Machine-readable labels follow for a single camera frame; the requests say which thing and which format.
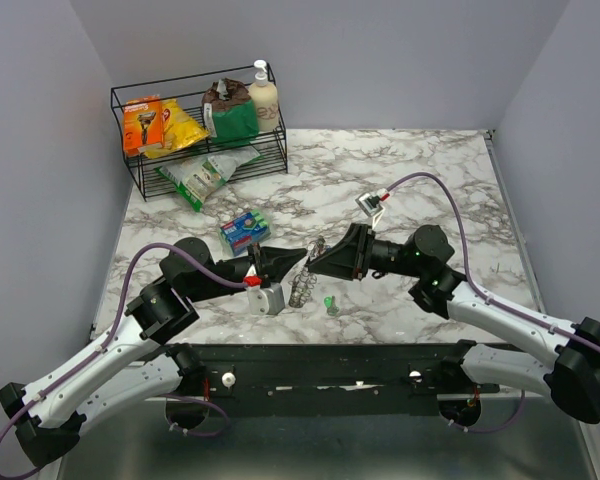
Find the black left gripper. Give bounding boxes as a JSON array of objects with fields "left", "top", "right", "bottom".
[{"left": 187, "top": 243, "right": 307, "bottom": 304}]

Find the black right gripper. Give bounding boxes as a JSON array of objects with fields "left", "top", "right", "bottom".
[{"left": 307, "top": 223, "right": 424, "bottom": 280}]

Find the steel key ring organiser disc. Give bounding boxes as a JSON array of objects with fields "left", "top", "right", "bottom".
[{"left": 287, "top": 235, "right": 331, "bottom": 309}]

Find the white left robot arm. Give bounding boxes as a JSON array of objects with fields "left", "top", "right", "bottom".
[{"left": 0, "top": 237, "right": 307, "bottom": 471}]

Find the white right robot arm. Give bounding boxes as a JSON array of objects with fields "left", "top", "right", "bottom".
[{"left": 308, "top": 223, "right": 600, "bottom": 424}]

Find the blue green sponge pack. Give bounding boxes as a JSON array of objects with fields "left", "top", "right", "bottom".
[{"left": 219, "top": 210, "right": 271, "bottom": 256}]

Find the green white snack bag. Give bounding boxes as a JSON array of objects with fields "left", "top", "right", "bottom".
[{"left": 156, "top": 146, "right": 261, "bottom": 212}]

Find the green brown coffee bag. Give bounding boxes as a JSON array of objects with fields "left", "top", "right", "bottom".
[{"left": 202, "top": 78, "right": 259, "bottom": 148}]

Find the yellow chips bag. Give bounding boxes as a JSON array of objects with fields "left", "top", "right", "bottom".
[{"left": 144, "top": 98, "right": 210, "bottom": 159}]

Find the cream pump lotion bottle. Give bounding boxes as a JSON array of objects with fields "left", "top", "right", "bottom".
[{"left": 248, "top": 60, "right": 279, "bottom": 133}]

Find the orange razor box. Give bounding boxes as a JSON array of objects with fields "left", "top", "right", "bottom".
[{"left": 123, "top": 95, "right": 164, "bottom": 156}]

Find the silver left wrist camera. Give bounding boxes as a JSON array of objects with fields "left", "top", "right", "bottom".
[{"left": 246, "top": 283, "right": 286, "bottom": 316}]

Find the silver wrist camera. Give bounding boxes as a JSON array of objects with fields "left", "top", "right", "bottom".
[
  {"left": 356, "top": 191, "right": 388, "bottom": 230},
  {"left": 246, "top": 283, "right": 286, "bottom": 316}
]

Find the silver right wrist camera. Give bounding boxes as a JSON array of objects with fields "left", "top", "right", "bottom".
[{"left": 356, "top": 191, "right": 388, "bottom": 230}]

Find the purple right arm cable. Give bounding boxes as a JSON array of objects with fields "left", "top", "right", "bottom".
[{"left": 379, "top": 171, "right": 600, "bottom": 434}]

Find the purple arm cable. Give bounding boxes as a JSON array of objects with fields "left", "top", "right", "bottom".
[
  {"left": 379, "top": 171, "right": 600, "bottom": 434},
  {"left": 0, "top": 242, "right": 261, "bottom": 479}
]

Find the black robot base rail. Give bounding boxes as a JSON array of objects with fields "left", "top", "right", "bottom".
[{"left": 129, "top": 342, "right": 501, "bottom": 419}]

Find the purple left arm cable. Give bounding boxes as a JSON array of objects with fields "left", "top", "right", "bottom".
[{"left": 0, "top": 242, "right": 261, "bottom": 479}]

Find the black wire shelf rack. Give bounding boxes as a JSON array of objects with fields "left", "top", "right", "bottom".
[{"left": 110, "top": 65, "right": 288, "bottom": 199}]

